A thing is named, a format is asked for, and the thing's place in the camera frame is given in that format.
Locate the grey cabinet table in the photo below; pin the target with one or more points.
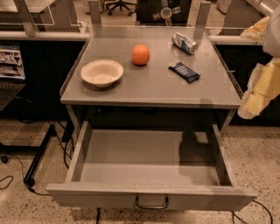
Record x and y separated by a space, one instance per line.
154 84

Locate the dark cabinet with stickers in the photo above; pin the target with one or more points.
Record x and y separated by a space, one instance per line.
163 12

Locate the metal drawer handle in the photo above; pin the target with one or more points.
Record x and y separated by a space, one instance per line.
152 203

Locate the white paper bowl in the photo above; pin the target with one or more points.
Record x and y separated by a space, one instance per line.
102 73

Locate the laptop computer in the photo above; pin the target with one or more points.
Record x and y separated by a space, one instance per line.
12 73

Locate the black desk leg stand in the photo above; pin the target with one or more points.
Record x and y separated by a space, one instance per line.
38 152

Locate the black office chair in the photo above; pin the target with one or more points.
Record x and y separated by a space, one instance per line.
119 4

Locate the grey open top drawer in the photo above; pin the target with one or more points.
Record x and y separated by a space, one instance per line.
110 167

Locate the silver blue soda can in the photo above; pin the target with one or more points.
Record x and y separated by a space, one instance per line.
184 43

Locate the orange fruit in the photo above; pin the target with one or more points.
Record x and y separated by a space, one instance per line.
140 55

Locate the dark blue snack packet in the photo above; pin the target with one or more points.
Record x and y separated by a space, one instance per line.
184 72

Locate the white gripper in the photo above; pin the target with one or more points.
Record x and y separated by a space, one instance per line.
273 36

